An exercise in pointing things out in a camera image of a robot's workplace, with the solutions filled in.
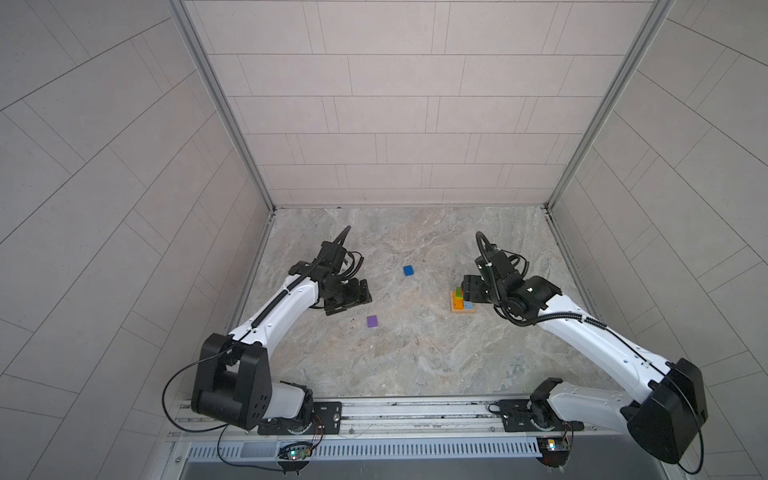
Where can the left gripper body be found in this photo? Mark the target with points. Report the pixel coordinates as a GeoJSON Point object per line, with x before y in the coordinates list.
{"type": "Point", "coordinates": [344, 293]}

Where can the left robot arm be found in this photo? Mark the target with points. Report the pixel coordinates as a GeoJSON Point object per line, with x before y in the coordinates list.
{"type": "Point", "coordinates": [233, 382]}

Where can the aluminium mounting rail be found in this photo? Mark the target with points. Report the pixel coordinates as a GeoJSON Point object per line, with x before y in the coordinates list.
{"type": "Point", "coordinates": [417, 417]}

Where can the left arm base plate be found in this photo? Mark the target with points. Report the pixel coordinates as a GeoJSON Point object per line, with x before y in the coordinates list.
{"type": "Point", "coordinates": [325, 418]}

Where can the natural wood block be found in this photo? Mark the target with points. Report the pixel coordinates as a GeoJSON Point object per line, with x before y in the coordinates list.
{"type": "Point", "coordinates": [452, 295]}

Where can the controller board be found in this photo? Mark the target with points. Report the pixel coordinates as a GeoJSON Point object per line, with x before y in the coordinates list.
{"type": "Point", "coordinates": [554, 452]}
{"type": "Point", "coordinates": [295, 452]}

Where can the right controller board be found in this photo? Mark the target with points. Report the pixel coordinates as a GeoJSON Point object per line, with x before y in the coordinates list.
{"type": "Point", "coordinates": [554, 452]}

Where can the left controller board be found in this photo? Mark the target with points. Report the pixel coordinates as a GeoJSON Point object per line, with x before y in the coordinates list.
{"type": "Point", "coordinates": [295, 452]}

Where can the vent grille strip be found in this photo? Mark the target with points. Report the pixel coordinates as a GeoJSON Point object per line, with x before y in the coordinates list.
{"type": "Point", "coordinates": [374, 449]}

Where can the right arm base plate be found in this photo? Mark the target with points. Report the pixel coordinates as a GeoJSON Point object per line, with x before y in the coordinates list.
{"type": "Point", "coordinates": [525, 415]}

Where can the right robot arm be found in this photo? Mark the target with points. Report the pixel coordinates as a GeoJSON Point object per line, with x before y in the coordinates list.
{"type": "Point", "coordinates": [660, 404]}

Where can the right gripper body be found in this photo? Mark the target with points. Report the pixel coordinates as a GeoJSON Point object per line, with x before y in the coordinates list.
{"type": "Point", "coordinates": [477, 290]}

